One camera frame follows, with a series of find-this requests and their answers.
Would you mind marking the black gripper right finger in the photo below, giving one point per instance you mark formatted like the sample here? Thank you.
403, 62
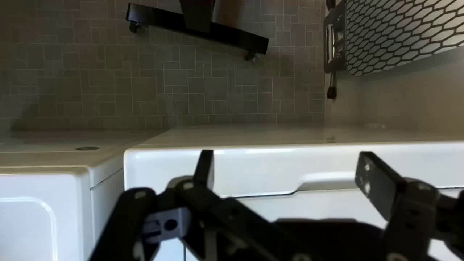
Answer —
403, 204

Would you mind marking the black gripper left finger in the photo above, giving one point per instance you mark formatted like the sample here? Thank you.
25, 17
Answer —
208, 216

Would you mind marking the white washing machine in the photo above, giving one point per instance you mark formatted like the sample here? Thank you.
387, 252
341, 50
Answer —
297, 173

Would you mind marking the black mesh chair back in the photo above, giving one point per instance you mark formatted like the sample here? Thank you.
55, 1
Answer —
367, 37

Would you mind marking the black office chair base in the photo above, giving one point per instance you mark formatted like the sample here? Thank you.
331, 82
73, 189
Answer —
196, 20

